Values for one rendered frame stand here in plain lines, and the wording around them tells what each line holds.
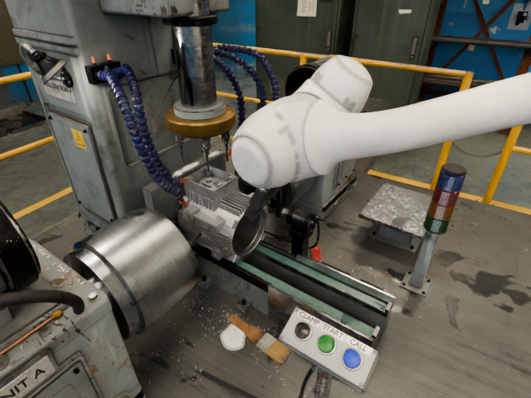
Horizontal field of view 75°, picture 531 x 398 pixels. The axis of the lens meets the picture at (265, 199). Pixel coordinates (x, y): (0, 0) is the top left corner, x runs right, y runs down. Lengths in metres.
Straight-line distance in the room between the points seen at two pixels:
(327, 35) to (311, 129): 3.61
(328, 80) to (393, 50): 3.30
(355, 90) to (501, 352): 0.83
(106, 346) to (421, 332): 0.80
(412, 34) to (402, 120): 3.38
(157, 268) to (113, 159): 0.37
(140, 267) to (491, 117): 0.65
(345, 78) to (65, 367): 0.64
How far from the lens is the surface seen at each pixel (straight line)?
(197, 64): 0.86
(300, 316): 0.72
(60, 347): 0.69
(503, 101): 0.50
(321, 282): 1.00
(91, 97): 0.97
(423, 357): 1.07
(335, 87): 0.57
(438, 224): 1.06
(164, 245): 0.80
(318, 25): 4.08
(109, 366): 0.80
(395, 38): 3.85
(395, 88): 3.93
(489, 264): 1.43
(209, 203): 0.97
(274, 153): 0.43
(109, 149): 1.01
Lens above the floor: 1.63
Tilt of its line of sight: 33 degrees down
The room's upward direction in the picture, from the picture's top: straight up
